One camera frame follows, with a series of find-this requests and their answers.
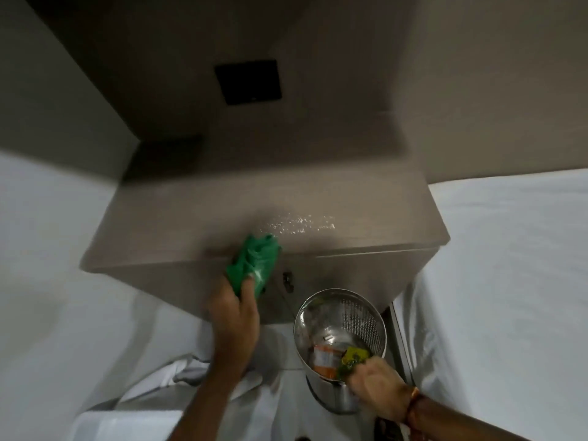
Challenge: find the person's left hand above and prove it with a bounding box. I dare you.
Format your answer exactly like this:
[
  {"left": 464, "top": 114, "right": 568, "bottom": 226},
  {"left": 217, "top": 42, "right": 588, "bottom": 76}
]
[{"left": 206, "top": 273, "right": 261, "bottom": 347}]

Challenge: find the perforated steel waste bin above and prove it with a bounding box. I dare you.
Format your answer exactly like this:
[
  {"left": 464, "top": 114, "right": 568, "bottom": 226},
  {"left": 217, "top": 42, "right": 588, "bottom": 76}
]
[{"left": 293, "top": 288, "right": 388, "bottom": 415}]

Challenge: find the green cleaning cloth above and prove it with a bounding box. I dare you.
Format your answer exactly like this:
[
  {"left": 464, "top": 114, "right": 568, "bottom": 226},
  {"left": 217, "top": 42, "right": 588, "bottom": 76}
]
[{"left": 224, "top": 233, "right": 282, "bottom": 299}]

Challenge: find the person's left forearm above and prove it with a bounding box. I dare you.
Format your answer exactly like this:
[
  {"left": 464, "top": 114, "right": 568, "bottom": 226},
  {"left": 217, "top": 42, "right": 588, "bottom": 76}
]
[{"left": 181, "top": 341, "right": 259, "bottom": 441}]

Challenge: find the beige bedside cabinet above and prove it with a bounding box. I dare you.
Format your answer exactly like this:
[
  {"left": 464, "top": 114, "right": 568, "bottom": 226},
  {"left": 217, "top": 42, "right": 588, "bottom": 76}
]
[{"left": 79, "top": 109, "right": 451, "bottom": 327}]

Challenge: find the crumpled white cloth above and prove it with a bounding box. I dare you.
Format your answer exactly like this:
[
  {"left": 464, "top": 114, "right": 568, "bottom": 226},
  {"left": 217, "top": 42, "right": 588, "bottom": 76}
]
[{"left": 73, "top": 352, "right": 288, "bottom": 441}]

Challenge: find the person's right hand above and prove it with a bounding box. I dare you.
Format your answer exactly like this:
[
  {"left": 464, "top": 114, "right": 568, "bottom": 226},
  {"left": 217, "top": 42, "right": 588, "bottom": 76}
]
[{"left": 346, "top": 356, "right": 410, "bottom": 424}]

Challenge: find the yellow green wrapper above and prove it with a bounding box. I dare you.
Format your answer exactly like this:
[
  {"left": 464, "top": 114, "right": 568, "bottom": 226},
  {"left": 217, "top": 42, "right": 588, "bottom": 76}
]
[{"left": 339, "top": 346, "right": 372, "bottom": 381}]

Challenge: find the orange white packet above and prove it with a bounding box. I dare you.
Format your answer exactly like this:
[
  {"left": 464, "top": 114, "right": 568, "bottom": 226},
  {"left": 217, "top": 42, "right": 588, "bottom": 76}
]
[{"left": 312, "top": 343, "right": 346, "bottom": 380}]

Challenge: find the black square switch panel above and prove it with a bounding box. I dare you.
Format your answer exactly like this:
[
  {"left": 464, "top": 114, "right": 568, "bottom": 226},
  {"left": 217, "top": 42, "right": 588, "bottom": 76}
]
[{"left": 214, "top": 59, "right": 283, "bottom": 106}]

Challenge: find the person's right forearm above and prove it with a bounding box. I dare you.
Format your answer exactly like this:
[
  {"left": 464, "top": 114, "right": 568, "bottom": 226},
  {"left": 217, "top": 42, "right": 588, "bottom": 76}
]
[{"left": 407, "top": 389, "right": 588, "bottom": 441}]

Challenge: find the white bed sheet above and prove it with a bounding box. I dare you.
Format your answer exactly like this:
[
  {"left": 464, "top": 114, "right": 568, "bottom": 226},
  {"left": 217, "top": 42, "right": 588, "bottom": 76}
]
[
  {"left": 0, "top": 149, "right": 219, "bottom": 441},
  {"left": 394, "top": 167, "right": 588, "bottom": 441}
]

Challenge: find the orange thread wristband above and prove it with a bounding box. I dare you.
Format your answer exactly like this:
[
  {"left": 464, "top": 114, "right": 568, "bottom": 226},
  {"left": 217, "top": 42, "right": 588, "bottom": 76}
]
[{"left": 404, "top": 385, "right": 426, "bottom": 428}]

